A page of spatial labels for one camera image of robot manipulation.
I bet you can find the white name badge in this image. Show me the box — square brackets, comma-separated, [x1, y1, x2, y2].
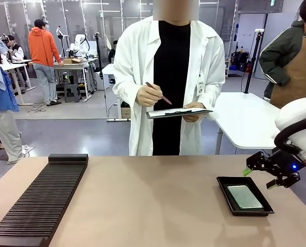
[196, 72, 206, 97]

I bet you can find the white background workbench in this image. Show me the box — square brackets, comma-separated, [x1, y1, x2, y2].
[31, 58, 99, 103]

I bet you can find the flat cardboard box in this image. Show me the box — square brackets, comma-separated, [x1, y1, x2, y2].
[63, 57, 86, 65]

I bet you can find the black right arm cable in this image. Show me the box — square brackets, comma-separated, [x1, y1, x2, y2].
[274, 115, 306, 155]

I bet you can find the dark red pen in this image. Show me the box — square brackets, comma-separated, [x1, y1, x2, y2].
[145, 82, 173, 105]

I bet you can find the seated person in varsity jacket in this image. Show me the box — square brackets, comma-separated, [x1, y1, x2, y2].
[3, 34, 25, 63]

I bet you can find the white rounded table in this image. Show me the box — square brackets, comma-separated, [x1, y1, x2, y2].
[207, 92, 283, 155]

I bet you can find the person's right forearm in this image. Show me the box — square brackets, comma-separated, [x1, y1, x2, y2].
[112, 59, 146, 106]

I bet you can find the grey clipboard with paper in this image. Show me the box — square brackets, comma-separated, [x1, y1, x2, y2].
[146, 108, 214, 120]

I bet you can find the black tripod with camera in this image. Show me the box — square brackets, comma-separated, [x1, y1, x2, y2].
[94, 31, 105, 78]

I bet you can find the wooden shoe rack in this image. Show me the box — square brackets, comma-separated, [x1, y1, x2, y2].
[223, 60, 231, 80]

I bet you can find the black bags pile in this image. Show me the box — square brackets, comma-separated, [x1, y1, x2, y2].
[231, 50, 252, 73]

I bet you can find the white background desk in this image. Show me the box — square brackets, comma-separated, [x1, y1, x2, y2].
[101, 63, 133, 122]

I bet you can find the person in white lab coat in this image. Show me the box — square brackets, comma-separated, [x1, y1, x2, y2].
[112, 15, 226, 156]

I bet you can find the person in orange hoodie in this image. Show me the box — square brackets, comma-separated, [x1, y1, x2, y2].
[27, 19, 64, 107]

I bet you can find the black plastic tray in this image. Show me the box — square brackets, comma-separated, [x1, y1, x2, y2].
[216, 176, 275, 217]

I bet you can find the white background side table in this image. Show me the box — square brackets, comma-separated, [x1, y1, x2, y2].
[0, 59, 37, 105]

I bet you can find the grey step stool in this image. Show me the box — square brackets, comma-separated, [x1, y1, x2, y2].
[63, 83, 82, 104]

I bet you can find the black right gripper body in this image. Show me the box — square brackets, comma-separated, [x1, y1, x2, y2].
[267, 150, 306, 178]

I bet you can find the person's left hand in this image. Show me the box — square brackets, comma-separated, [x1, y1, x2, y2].
[182, 102, 208, 124]

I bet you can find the green PCB board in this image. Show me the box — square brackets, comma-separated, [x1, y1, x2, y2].
[227, 184, 264, 210]

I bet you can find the person's right hand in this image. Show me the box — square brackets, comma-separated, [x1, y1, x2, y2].
[135, 83, 164, 107]

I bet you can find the black camera pole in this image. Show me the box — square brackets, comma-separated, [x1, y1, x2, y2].
[244, 28, 265, 94]

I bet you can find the person in blue shirt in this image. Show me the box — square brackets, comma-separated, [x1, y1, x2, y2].
[0, 28, 30, 165]

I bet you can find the person's left forearm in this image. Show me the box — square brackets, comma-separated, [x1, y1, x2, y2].
[203, 77, 226, 121]

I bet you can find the person in brown apron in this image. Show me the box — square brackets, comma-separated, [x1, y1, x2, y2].
[259, 0, 306, 110]

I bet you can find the black slotted PCB rack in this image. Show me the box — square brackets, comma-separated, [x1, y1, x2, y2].
[0, 153, 89, 247]

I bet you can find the small cardboard box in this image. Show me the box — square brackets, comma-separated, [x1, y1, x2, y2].
[120, 106, 131, 120]

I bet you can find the seated person in black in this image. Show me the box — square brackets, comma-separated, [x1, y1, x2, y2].
[107, 40, 118, 64]

